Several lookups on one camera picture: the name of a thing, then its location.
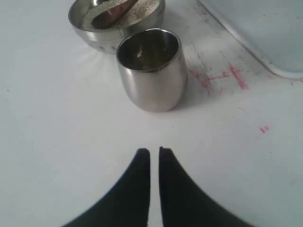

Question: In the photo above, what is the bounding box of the small steel cup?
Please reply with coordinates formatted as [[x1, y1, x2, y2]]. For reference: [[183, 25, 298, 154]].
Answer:
[[116, 28, 188, 112]]

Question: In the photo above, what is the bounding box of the steel bowl of grain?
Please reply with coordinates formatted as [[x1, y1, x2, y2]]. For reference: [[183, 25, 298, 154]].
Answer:
[[68, 0, 165, 55]]

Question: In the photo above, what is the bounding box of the brown wooden spoon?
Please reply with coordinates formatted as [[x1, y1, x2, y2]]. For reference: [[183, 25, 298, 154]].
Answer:
[[91, 0, 138, 29]]

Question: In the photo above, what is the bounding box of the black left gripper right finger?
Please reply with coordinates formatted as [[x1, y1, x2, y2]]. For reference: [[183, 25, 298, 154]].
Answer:
[[159, 147, 251, 227]]

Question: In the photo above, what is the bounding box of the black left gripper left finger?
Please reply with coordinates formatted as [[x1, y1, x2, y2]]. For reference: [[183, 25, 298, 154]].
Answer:
[[65, 148, 151, 227]]

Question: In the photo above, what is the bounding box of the white plastic tray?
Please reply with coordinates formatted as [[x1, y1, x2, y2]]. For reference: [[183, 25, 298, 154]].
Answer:
[[200, 0, 303, 79]]

